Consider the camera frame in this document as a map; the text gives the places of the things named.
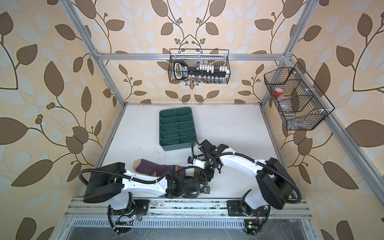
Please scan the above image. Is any green striped sock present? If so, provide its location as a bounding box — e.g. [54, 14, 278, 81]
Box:
[194, 169, 207, 182]

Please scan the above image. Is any black socket set holder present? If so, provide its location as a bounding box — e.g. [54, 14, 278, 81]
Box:
[170, 60, 231, 82]

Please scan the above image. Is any right black wire basket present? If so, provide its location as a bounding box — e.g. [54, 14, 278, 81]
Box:
[264, 63, 335, 131]

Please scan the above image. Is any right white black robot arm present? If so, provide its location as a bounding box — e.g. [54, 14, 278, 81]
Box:
[188, 140, 302, 236]

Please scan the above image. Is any back black wire basket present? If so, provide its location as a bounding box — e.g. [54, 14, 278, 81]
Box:
[168, 48, 231, 85]

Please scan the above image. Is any black wire basket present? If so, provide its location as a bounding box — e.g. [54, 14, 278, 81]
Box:
[168, 48, 231, 85]
[264, 63, 335, 131]

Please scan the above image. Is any green plastic divided tray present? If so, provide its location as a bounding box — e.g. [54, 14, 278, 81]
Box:
[159, 107, 196, 151]

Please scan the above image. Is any red capped clear container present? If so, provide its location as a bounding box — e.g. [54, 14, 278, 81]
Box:
[273, 88, 284, 98]

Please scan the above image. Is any purple striped sock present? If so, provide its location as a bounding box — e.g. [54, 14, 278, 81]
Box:
[133, 159, 184, 177]

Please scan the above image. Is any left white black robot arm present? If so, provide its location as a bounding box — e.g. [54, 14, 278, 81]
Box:
[78, 162, 208, 235]

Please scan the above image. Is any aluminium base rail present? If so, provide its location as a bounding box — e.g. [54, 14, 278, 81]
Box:
[65, 198, 313, 220]

